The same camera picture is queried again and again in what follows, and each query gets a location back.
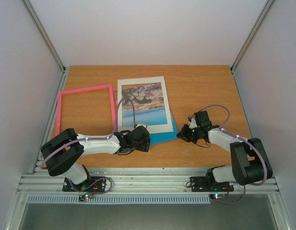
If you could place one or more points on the left controller board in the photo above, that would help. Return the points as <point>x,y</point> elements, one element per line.
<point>85,197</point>

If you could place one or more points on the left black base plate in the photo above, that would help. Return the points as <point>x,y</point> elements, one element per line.
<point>92,184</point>

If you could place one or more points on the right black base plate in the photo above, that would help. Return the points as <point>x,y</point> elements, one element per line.
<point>198,184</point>

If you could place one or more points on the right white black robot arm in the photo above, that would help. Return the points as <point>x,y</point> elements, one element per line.
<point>249,161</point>

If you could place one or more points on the pink photo frame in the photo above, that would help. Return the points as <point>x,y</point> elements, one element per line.
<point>82,90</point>

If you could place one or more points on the aluminium corner post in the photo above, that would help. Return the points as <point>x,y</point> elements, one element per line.
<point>28,5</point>
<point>258,23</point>

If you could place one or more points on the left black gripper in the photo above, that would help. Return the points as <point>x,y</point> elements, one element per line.
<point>145,146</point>

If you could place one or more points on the white mat board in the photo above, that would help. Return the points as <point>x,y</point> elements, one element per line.
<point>134,81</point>

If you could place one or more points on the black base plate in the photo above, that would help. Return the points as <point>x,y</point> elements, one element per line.
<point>92,184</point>
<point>198,184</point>

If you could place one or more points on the right aluminium corner post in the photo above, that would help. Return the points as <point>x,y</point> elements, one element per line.
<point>258,23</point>

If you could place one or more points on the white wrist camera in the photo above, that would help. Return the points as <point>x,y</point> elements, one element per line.
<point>140,125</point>
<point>192,122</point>

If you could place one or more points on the grey slotted cable duct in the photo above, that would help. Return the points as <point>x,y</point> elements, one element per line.
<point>119,199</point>

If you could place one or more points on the aluminium front rail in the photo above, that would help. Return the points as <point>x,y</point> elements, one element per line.
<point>126,180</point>

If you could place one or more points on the beach landscape photo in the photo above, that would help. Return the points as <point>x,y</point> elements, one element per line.
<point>147,104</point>

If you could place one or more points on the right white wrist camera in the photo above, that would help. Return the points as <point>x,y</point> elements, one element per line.
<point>192,122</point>

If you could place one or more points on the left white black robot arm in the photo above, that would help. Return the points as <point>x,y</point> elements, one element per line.
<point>62,152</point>

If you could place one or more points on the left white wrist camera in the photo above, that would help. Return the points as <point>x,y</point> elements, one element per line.
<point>140,125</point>

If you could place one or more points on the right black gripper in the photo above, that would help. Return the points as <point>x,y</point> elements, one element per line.
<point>184,133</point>

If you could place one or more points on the right controller board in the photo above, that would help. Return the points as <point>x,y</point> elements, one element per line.
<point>217,196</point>

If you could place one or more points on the controller board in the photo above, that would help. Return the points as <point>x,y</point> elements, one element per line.
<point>85,197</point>
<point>217,196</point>

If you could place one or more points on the left aluminium corner post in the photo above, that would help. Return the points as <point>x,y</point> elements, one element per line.
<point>28,5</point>

